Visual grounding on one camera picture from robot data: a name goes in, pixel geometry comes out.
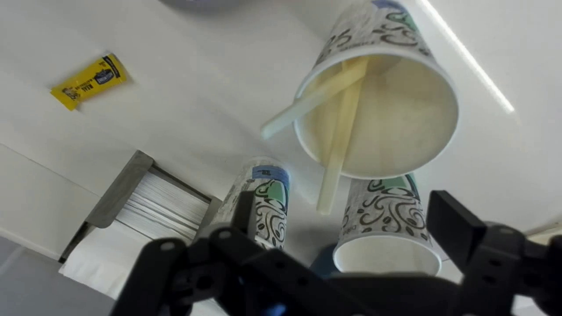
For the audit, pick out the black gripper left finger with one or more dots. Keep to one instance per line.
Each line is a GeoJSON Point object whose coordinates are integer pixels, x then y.
{"type": "Point", "coordinates": [175, 274]}

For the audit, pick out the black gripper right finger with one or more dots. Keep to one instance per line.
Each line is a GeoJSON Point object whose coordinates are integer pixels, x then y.
{"type": "Point", "coordinates": [467, 246]}

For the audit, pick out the patterned paper coffee cup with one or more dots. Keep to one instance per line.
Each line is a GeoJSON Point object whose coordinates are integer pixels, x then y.
{"type": "Point", "coordinates": [404, 123]}
{"type": "Point", "coordinates": [268, 202]}
{"type": "Point", "coordinates": [383, 211]}

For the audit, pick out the white paper napkins stack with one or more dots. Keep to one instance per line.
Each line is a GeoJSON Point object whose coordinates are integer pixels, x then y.
{"type": "Point", "coordinates": [158, 202]}

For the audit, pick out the grey napkin holder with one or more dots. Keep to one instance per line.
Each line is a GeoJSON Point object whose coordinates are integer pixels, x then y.
{"type": "Point", "coordinates": [119, 190]}

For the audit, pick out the yellow sweetener packet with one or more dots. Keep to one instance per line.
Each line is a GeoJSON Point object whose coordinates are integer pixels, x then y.
{"type": "Point", "coordinates": [88, 81]}

